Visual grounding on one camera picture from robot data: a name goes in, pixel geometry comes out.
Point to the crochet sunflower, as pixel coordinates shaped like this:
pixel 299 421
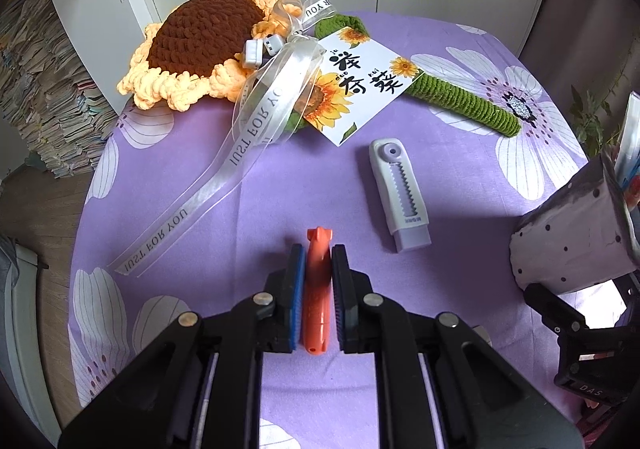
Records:
pixel 200 29

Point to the green potted plant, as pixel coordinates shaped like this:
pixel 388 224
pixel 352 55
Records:
pixel 595 114

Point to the small white plastic box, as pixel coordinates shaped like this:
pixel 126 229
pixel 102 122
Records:
pixel 273 44
pixel 252 55

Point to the blue pen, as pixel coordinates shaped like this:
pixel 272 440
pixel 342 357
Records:
pixel 632 178

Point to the white printed ribbon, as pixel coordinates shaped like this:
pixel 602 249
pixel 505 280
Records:
pixel 250 124

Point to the white polka dot container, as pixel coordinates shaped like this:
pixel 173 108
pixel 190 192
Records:
pixel 565 229

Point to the white lavender retractable eraser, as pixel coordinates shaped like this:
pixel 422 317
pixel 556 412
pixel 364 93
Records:
pixel 400 194

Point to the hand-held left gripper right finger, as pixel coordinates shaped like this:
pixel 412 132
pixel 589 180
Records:
pixel 339 289

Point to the grey fabric seat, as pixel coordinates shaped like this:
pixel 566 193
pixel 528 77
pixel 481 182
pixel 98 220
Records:
pixel 10 259

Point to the stack of papers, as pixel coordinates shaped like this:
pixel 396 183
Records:
pixel 45 94

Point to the purple floral tablecloth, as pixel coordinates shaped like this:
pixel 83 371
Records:
pixel 200 229

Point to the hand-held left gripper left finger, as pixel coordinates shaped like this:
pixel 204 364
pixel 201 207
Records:
pixel 299 279

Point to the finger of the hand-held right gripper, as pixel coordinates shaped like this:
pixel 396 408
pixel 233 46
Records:
pixel 550 309

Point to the sunflower print card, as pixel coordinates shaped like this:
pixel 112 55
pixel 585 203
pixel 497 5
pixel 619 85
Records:
pixel 370 79

